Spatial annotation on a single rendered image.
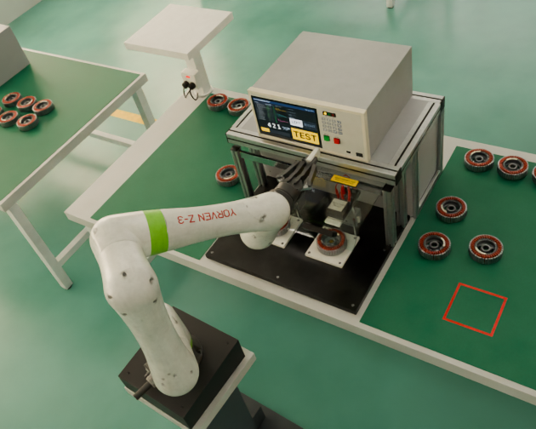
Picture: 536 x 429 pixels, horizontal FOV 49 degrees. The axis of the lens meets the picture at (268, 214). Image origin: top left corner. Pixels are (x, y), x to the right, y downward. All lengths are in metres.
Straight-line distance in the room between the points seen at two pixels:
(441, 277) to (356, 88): 0.71
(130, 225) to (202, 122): 1.55
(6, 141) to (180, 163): 1.07
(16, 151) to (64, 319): 0.93
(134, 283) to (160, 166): 1.49
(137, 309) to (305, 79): 1.04
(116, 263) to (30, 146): 1.97
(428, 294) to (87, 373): 1.79
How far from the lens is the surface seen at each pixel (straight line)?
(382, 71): 2.05
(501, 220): 2.32
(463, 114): 3.98
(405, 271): 2.15
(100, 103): 3.39
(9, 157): 3.31
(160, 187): 2.69
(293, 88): 2.04
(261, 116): 2.12
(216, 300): 3.15
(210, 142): 2.83
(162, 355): 1.58
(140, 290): 1.36
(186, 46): 2.67
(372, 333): 2.02
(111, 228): 1.48
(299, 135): 2.07
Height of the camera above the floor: 2.46
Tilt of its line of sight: 45 degrees down
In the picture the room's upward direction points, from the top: 15 degrees counter-clockwise
